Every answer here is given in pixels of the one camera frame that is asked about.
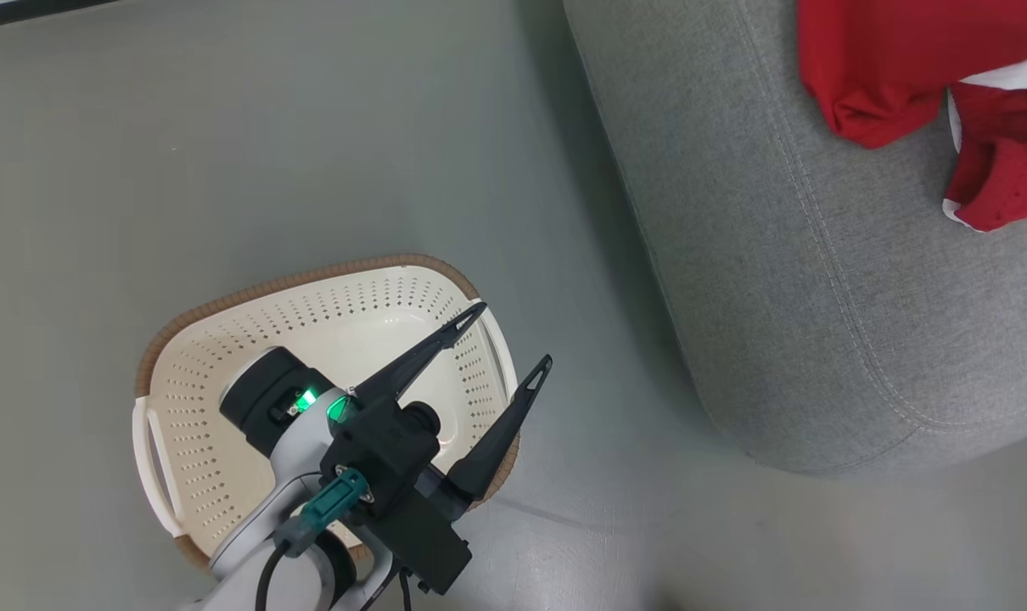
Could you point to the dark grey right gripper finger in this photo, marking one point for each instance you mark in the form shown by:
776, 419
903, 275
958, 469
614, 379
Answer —
496, 445
420, 361

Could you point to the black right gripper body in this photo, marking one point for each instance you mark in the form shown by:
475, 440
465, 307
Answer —
382, 450

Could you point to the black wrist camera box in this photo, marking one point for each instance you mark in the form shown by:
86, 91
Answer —
420, 543

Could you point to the grey fabric sofa seat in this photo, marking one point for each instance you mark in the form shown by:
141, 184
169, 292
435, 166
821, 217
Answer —
819, 280

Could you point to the red and white garment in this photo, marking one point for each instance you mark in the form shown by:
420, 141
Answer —
870, 68

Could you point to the grey white wall baseboard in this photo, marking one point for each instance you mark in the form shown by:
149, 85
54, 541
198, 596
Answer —
21, 10

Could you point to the cream perforated laundry basket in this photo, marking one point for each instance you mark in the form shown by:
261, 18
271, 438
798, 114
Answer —
225, 475

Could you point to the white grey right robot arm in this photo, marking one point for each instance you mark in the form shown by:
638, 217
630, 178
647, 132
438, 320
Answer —
284, 509

